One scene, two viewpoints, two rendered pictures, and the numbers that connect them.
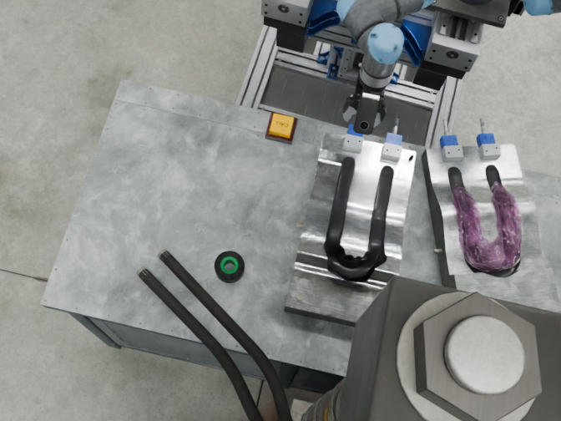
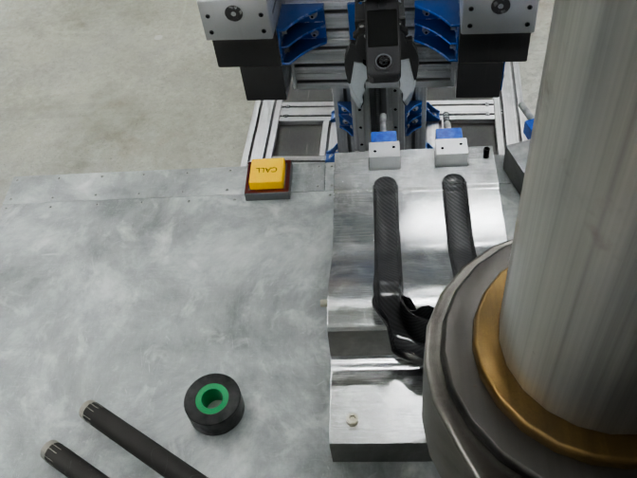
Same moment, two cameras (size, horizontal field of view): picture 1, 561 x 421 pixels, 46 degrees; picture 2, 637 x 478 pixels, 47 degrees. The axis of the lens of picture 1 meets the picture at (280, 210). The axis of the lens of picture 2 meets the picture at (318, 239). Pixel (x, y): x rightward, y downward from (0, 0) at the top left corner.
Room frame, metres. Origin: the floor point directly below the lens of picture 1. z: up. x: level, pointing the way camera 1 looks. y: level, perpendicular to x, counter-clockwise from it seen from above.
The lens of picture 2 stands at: (-0.02, -0.09, 1.74)
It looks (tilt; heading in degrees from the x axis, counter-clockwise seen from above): 50 degrees down; 3
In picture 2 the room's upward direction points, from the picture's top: 9 degrees counter-clockwise
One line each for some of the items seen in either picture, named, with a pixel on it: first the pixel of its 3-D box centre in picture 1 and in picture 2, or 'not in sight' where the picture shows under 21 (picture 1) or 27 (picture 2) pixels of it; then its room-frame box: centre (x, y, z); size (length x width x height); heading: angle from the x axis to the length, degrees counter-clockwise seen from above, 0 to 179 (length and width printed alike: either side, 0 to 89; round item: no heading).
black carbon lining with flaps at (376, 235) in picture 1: (361, 215); (427, 248); (0.63, -0.21, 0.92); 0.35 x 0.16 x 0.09; 175
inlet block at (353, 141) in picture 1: (355, 130); (384, 140); (0.89, -0.18, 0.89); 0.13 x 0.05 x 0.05; 174
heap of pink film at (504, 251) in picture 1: (489, 222); not in sight; (0.66, -0.55, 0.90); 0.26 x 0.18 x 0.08; 12
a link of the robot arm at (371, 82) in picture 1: (375, 70); not in sight; (0.87, -0.17, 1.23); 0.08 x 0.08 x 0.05
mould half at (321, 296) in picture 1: (352, 226); (421, 278); (0.61, -0.20, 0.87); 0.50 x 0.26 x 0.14; 175
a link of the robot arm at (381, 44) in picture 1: (382, 49); not in sight; (0.87, -0.17, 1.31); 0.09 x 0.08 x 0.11; 35
